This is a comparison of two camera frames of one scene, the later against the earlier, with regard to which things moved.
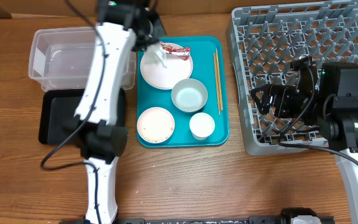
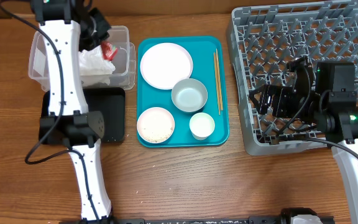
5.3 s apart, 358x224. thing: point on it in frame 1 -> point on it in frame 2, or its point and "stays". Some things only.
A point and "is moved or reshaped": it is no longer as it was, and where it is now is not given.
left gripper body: (150, 28) -> (95, 30)
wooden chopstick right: (219, 80) stays
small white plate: (155, 125) stays
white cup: (201, 125) stays
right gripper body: (290, 106) stays
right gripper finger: (263, 96) stays
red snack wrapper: (183, 53) is moved or reshaped
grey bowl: (189, 95) stays
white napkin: (154, 54) is moved or reshaped
